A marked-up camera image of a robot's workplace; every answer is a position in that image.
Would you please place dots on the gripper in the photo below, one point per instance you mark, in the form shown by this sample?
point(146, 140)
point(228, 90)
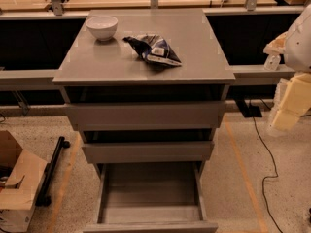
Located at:
point(299, 48)

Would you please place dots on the grey bottom drawer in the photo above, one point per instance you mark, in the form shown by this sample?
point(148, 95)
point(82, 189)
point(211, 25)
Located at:
point(161, 197)

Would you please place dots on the grey drawer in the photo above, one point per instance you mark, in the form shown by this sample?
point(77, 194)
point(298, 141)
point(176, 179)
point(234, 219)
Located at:
point(145, 116)
point(161, 197)
point(148, 152)

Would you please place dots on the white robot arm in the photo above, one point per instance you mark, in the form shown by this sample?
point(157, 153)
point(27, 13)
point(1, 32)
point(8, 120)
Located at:
point(295, 44)

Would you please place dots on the grey top drawer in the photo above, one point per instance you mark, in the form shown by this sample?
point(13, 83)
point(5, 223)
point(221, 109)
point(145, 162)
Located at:
point(145, 116)

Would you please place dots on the grey drawer cabinet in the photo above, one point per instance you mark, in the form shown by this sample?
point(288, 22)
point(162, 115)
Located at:
point(155, 92)

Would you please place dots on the grey middle drawer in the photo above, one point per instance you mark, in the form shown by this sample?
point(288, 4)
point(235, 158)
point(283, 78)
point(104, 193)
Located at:
point(148, 152)

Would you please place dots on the clear sanitizer bottle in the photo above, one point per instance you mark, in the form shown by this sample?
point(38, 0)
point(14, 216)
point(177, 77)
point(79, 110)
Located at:
point(272, 62)

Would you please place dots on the black power box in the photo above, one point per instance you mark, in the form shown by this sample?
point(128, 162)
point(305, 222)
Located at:
point(247, 109)

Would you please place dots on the blue chip bag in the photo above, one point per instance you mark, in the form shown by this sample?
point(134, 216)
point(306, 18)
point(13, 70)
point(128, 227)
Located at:
point(153, 48)

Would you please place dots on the white ceramic bowl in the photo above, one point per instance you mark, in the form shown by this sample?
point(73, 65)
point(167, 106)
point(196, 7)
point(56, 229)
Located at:
point(102, 28)

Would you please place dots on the black metal bar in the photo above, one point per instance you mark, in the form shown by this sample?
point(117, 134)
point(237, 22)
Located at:
point(43, 199)

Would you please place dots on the cardboard box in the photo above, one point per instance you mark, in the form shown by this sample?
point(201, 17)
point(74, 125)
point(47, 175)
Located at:
point(22, 174)

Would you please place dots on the grey metal rail frame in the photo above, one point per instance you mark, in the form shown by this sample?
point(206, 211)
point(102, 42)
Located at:
point(246, 74)

